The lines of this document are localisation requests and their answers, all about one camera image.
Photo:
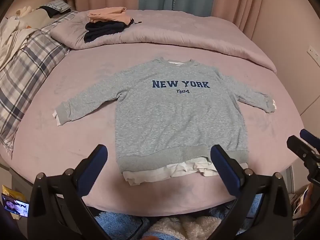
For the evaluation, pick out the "grey sweater with white lining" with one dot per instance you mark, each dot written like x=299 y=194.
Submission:
x=175 y=120

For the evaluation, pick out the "striped blue pillow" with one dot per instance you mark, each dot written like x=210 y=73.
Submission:
x=56 y=6

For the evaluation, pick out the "white wall power strip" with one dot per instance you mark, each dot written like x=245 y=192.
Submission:
x=313 y=55

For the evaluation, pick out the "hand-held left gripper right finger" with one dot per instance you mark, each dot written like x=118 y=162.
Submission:
x=222 y=167

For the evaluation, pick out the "dark navy folded cloth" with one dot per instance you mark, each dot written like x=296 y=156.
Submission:
x=102 y=31

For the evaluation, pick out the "plaid blanket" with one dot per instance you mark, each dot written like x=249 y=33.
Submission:
x=25 y=75

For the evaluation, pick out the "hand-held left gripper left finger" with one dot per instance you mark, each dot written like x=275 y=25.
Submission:
x=96 y=165

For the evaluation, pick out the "peach folded cloth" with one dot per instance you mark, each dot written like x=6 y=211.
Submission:
x=110 y=16

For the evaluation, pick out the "smartphone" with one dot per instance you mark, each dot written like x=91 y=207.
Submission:
x=15 y=206

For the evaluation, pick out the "white clothes heap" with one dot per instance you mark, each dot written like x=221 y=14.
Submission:
x=12 y=35

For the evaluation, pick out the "pink bed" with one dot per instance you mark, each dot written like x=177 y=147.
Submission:
x=75 y=142

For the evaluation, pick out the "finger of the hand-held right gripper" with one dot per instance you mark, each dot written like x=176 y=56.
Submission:
x=300 y=150
x=310 y=138

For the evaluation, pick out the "pink duvet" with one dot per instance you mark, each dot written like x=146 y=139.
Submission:
x=175 y=30

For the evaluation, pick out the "yellow packet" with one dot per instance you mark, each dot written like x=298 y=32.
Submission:
x=11 y=190

